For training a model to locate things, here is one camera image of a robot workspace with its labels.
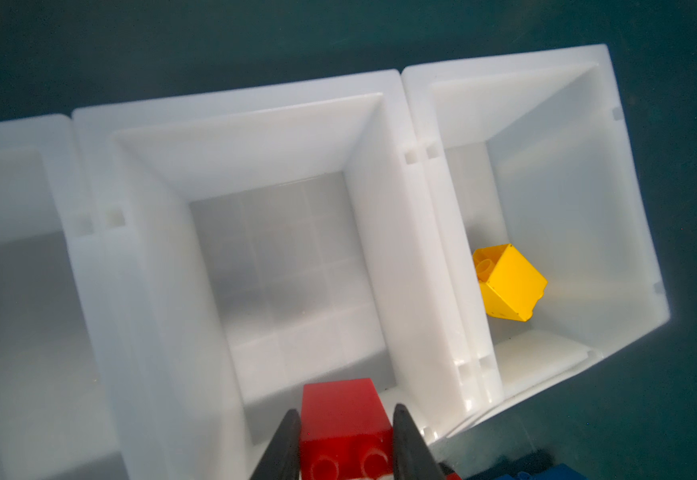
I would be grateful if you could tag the small red lego brick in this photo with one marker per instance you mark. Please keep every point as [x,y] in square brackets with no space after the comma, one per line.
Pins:
[346,433]

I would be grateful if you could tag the blue lego brick bottom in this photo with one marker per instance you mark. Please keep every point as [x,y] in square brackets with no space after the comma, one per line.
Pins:
[558,472]

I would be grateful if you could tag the middle white bin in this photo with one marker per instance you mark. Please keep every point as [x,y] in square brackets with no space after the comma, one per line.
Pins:
[257,240]

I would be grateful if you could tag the white bin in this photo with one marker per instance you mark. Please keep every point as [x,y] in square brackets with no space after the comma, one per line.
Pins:
[55,422]
[257,240]
[532,150]

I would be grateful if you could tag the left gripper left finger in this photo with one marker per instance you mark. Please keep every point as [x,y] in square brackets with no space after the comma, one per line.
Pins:
[281,460]

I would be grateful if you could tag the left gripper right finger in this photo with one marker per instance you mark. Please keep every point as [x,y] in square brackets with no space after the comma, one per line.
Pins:
[412,460]

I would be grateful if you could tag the right white bin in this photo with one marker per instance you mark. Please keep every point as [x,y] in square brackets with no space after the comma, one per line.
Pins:
[532,150]

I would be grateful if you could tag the yellow lego brick top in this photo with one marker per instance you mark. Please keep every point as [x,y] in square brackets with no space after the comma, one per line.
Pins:
[510,285]

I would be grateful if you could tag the left white bin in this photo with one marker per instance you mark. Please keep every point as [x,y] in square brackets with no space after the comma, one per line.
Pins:
[55,422]

